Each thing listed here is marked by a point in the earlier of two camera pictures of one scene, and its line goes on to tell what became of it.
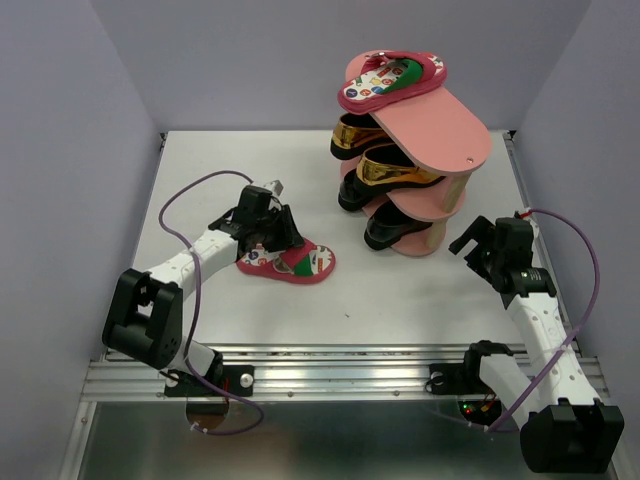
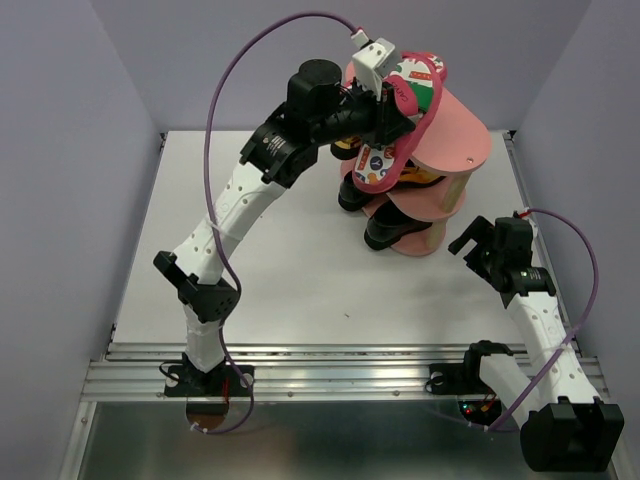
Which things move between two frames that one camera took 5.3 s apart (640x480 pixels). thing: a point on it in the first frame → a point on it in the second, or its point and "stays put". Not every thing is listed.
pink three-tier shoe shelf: [441, 133] stays put
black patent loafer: [353, 194] stays put
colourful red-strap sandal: [307, 263] → [414, 84]
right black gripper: [482, 231] stays put
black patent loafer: [388, 224] stays put
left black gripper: [290, 236] → [387, 123]
